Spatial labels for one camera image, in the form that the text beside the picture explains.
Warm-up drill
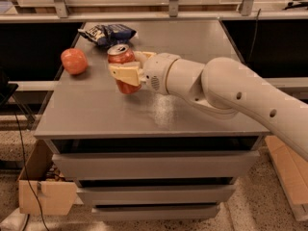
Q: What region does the black hanging cable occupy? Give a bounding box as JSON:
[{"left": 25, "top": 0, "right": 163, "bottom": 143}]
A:
[{"left": 246, "top": 8, "right": 262, "bottom": 65}]

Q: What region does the middle grey drawer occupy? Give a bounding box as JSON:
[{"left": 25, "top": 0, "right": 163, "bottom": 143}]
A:
[{"left": 77, "top": 185, "right": 236, "bottom": 206}]

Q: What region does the red apple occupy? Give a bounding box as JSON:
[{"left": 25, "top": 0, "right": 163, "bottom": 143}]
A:
[{"left": 61, "top": 48, "right": 88, "bottom": 75}]

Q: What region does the black floor cable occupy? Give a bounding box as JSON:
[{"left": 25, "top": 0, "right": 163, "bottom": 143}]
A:
[{"left": 13, "top": 113, "right": 51, "bottom": 231}]

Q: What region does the grey drawer cabinet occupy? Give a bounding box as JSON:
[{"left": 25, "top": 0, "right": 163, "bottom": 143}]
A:
[{"left": 33, "top": 19, "right": 278, "bottom": 222}]

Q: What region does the cardboard box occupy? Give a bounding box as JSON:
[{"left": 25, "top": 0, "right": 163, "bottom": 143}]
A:
[
  {"left": 18, "top": 141, "right": 77, "bottom": 216},
  {"left": 265, "top": 136, "right": 308, "bottom": 221}
]

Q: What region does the left cardboard box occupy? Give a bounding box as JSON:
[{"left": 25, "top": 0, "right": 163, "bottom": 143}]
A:
[{"left": 18, "top": 141, "right": 77, "bottom": 216}]

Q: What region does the top grey drawer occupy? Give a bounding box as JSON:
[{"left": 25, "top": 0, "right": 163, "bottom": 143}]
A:
[{"left": 53, "top": 151, "right": 259, "bottom": 180}]

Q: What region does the red coke can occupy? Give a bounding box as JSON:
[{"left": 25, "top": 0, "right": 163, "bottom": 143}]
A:
[{"left": 107, "top": 44, "right": 141, "bottom": 94}]

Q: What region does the bottom grey drawer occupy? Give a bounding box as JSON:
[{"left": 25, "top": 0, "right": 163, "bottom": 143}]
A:
[{"left": 91, "top": 205, "right": 219, "bottom": 221}]

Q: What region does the metal rail frame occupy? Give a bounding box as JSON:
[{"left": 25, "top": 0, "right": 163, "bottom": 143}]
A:
[{"left": 0, "top": 0, "right": 308, "bottom": 23}]

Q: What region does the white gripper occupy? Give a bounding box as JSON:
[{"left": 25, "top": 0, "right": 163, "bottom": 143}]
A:
[{"left": 109, "top": 51, "right": 180, "bottom": 95}]

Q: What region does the grey drawer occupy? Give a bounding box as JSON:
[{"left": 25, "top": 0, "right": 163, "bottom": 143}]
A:
[
  {"left": 77, "top": 185, "right": 236, "bottom": 206},
  {"left": 91, "top": 205, "right": 219, "bottom": 221},
  {"left": 53, "top": 151, "right": 259, "bottom": 180}
]

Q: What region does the right cardboard box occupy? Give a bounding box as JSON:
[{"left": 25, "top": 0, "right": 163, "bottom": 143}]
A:
[{"left": 265, "top": 136, "right": 308, "bottom": 221}]

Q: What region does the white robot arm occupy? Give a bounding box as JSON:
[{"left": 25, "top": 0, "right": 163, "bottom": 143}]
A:
[{"left": 108, "top": 45, "right": 308, "bottom": 160}]

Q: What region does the blue chip bag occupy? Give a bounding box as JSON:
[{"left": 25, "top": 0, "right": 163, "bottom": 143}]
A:
[{"left": 78, "top": 24, "right": 137, "bottom": 48}]

